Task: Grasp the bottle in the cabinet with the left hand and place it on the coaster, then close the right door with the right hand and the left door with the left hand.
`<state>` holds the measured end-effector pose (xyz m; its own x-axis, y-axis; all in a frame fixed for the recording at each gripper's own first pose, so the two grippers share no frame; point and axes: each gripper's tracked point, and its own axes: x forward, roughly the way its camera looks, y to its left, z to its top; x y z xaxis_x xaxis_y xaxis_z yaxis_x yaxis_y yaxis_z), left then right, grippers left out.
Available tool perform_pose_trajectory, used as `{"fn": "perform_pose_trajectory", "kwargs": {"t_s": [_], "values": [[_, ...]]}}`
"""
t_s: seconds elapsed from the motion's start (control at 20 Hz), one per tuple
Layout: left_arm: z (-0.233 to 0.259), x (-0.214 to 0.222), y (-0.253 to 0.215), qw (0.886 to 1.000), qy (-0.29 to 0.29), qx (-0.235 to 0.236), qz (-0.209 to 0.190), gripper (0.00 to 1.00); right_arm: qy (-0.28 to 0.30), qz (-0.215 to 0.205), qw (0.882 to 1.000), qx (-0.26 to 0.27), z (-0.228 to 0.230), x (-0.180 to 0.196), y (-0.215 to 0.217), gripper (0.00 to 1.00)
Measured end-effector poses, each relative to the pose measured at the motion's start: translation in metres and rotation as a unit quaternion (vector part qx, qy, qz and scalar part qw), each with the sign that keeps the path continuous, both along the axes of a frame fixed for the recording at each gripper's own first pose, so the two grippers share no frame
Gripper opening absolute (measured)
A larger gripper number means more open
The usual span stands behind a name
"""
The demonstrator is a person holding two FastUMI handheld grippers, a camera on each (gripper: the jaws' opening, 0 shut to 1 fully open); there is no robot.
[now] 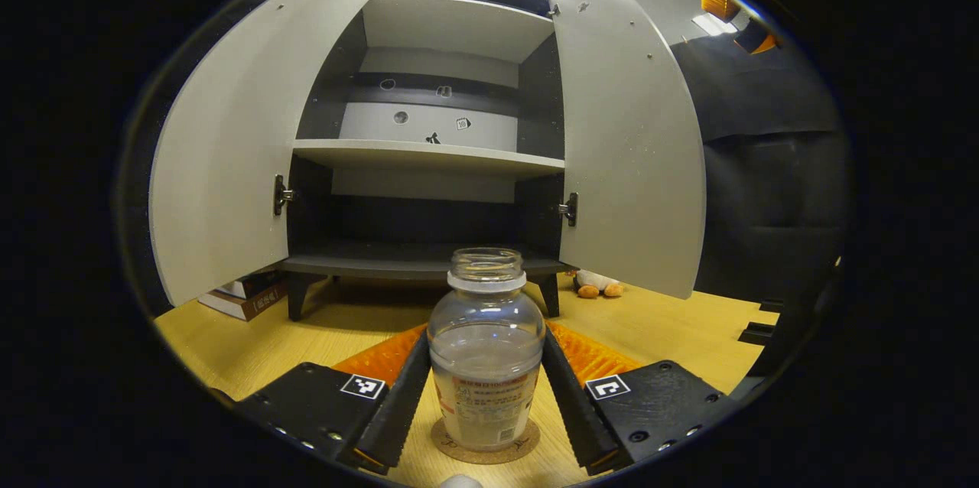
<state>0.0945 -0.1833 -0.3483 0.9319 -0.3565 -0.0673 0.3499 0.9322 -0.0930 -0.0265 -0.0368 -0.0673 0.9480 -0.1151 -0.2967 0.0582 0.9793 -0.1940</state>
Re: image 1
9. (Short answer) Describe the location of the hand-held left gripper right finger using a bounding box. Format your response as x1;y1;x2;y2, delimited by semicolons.
540;321;739;475

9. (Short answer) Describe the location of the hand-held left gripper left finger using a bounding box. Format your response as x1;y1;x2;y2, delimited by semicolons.
233;324;433;473

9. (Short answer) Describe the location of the white cabinet shelf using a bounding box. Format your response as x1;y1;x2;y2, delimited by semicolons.
293;138;565;181
362;0;555;64

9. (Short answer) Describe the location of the white door with bar handle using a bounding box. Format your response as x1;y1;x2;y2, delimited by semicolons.
149;0;398;307

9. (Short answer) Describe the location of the round cork coaster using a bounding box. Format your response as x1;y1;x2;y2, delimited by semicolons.
431;418;541;464

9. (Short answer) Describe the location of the small plush toy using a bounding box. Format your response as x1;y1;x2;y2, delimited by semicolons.
572;269;625;300

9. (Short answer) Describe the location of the small ceiling light panel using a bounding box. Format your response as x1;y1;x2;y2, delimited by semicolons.
692;12;737;37

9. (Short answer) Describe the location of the white book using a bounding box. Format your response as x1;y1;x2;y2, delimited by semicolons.
216;270;285;300

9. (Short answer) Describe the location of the brown book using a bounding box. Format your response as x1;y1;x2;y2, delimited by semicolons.
197;283;288;322

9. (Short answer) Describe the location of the clear plastic bottle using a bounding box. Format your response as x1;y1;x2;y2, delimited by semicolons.
427;247;546;452

